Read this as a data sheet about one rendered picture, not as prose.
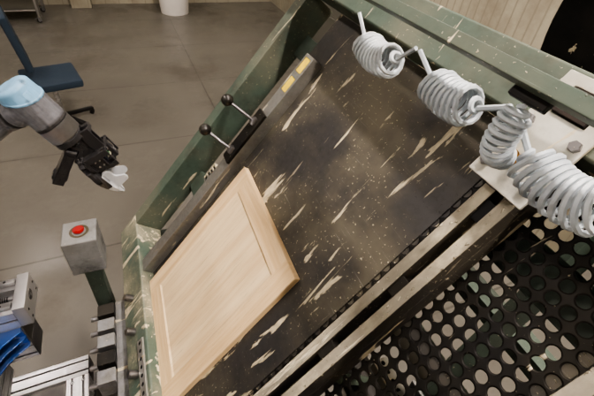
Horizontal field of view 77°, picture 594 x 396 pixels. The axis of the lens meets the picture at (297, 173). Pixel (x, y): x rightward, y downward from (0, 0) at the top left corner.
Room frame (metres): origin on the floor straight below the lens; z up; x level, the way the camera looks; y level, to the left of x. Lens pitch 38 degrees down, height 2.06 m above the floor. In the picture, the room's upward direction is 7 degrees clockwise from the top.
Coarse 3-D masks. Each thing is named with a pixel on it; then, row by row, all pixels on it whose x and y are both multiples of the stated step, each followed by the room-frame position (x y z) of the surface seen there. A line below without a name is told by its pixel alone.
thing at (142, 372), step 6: (138, 342) 0.56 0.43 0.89; (138, 348) 0.54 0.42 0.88; (138, 354) 0.52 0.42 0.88; (144, 354) 0.52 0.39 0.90; (138, 360) 0.51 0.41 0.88; (144, 360) 0.50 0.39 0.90; (144, 366) 0.48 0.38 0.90; (144, 372) 0.47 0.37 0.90; (144, 378) 0.45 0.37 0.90; (144, 384) 0.44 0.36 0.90; (144, 390) 0.42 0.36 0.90
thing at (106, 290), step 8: (88, 272) 0.90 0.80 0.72; (96, 272) 0.91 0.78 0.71; (104, 272) 0.96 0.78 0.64; (88, 280) 0.89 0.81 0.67; (96, 280) 0.90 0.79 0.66; (104, 280) 0.92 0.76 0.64; (96, 288) 0.90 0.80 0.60; (104, 288) 0.91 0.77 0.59; (96, 296) 0.89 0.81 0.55; (104, 296) 0.91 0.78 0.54; (112, 296) 0.94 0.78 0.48
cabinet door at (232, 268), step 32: (224, 192) 0.89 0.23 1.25; (256, 192) 0.81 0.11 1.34; (224, 224) 0.79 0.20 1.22; (256, 224) 0.72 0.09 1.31; (192, 256) 0.76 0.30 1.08; (224, 256) 0.69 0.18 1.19; (256, 256) 0.63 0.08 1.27; (288, 256) 0.60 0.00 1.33; (160, 288) 0.72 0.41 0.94; (192, 288) 0.66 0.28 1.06; (224, 288) 0.60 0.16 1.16; (256, 288) 0.56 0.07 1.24; (288, 288) 0.52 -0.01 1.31; (160, 320) 0.62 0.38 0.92; (192, 320) 0.57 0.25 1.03; (224, 320) 0.52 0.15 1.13; (256, 320) 0.49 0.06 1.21; (160, 352) 0.53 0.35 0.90; (192, 352) 0.49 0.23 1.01; (224, 352) 0.45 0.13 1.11; (192, 384) 0.42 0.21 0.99
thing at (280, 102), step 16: (304, 80) 1.05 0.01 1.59; (272, 96) 1.05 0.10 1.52; (288, 96) 1.03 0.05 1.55; (272, 112) 1.00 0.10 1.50; (256, 144) 0.98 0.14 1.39; (224, 160) 0.97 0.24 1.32; (240, 160) 0.96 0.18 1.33; (224, 176) 0.94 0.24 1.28; (208, 192) 0.91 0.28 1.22; (192, 208) 0.89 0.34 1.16; (176, 224) 0.88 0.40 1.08; (192, 224) 0.89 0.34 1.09; (160, 240) 0.87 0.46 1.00; (176, 240) 0.86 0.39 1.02; (160, 256) 0.83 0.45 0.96
